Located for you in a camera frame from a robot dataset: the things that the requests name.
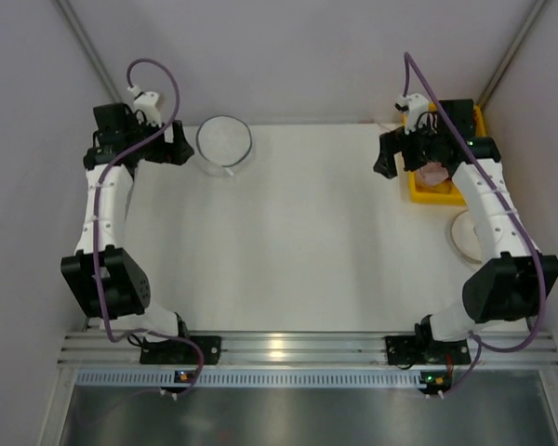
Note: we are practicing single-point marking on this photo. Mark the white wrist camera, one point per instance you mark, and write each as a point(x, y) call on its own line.
point(148, 105)
point(415, 108)

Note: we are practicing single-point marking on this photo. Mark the yellow plastic bin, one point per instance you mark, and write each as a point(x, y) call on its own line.
point(445, 193)

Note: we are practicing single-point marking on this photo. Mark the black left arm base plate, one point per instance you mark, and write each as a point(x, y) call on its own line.
point(170, 352)

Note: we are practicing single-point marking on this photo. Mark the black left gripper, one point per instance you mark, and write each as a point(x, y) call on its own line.
point(168, 145)

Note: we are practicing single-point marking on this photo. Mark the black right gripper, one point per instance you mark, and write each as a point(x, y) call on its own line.
point(397, 151)

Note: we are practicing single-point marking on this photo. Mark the aluminium frame rail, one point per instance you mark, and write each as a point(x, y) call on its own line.
point(295, 350)

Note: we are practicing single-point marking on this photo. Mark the perforated cable duct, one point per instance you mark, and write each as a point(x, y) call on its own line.
point(261, 378)

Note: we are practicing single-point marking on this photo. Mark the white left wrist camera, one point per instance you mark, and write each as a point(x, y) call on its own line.
point(148, 105)

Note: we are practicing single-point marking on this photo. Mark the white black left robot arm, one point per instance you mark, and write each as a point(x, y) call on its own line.
point(105, 280)

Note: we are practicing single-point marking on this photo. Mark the pink bra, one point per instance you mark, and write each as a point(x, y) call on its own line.
point(432, 174)

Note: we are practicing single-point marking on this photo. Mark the beige round laundry bag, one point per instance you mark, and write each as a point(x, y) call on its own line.
point(463, 238)

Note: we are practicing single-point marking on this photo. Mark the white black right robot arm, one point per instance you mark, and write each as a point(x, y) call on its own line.
point(516, 278)

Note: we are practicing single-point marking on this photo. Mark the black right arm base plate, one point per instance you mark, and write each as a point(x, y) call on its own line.
point(406, 350)

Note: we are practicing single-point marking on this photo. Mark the white mesh laundry bag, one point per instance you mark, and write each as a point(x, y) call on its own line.
point(224, 145)

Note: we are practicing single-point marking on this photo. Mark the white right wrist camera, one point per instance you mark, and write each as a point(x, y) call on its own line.
point(415, 108)

